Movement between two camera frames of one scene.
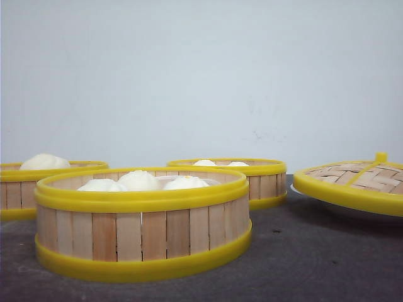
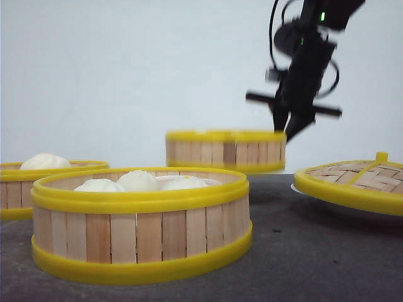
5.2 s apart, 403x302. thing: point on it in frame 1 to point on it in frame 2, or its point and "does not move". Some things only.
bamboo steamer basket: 17,187 does not move
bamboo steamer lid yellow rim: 374,185 does not move
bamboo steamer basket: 267,178 to 253,151
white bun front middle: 138,180 does not move
